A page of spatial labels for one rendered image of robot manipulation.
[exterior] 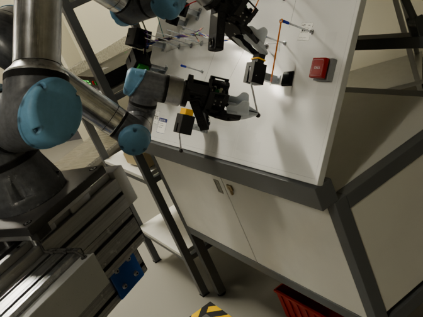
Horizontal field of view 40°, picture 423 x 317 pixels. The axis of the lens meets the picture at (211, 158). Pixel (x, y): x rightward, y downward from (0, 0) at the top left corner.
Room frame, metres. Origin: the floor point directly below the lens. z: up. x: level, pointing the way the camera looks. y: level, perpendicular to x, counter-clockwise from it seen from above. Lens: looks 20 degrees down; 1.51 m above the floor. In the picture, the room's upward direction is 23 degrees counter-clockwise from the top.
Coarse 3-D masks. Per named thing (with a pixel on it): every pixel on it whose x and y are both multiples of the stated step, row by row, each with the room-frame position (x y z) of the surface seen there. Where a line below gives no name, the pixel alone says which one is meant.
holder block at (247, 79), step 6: (246, 66) 1.56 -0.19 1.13; (252, 66) 1.54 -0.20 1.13; (258, 66) 1.53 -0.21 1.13; (264, 66) 1.54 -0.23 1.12; (246, 72) 1.55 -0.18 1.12; (252, 72) 1.53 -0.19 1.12; (258, 72) 1.53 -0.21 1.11; (264, 72) 1.54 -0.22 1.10; (246, 78) 1.54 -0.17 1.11; (252, 78) 1.52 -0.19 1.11; (258, 78) 1.53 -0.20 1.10; (252, 84) 1.55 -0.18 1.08; (258, 84) 1.53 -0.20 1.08
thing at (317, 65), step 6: (312, 60) 1.40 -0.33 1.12; (318, 60) 1.38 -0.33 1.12; (324, 60) 1.36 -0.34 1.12; (312, 66) 1.39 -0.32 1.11; (318, 66) 1.37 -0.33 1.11; (324, 66) 1.35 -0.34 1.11; (312, 72) 1.38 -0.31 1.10; (318, 72) 1.36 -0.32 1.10; (324, 72) 1.35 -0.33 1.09; (318, 78) 1.37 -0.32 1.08; (324, 78) 1.35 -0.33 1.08
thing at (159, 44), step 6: (132, 30) 2.29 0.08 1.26; (138, 30) 2.26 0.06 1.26; (144, 30) 2.27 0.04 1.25; (132, 36) 2.27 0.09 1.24; (138, 36) 2.30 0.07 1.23; (126, 42) 2.32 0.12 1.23; (132, 42) 2.25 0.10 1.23; (138, 42) 2.30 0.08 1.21; (144, 42) 2.28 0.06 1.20; (156, 42) 2.33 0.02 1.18; (138, 48) 2.34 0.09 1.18; (162, 48) 2.33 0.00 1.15
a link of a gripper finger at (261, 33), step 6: (252, 30) 1.54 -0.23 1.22; (258, 30) 1.55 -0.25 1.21; (264, 30) 1.55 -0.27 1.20; (246, 36) 1.53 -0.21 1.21; (258, 36) 1.54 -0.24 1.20; (264, 36) 1.55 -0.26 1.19; (252, 42) 1.53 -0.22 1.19; (258, 42) 1.53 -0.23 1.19; (258, 48) 1.54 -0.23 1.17; (264, 48) 1.54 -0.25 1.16; (264, 54) 1.55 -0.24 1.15
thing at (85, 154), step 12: (108, 48) 4.94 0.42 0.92; (120, 48) 5.04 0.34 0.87; (84, 60) 4.71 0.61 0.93; (72, 72) 4.58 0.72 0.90; (84, 144) 5.08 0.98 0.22; (108, 144) 4.76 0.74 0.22; (72, 156) 4.86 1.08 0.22; (84, 156) 4.71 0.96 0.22; (96, 156) 4.57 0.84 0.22; (60, 168) 4.66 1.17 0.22; (72, 168) 4.52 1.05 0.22
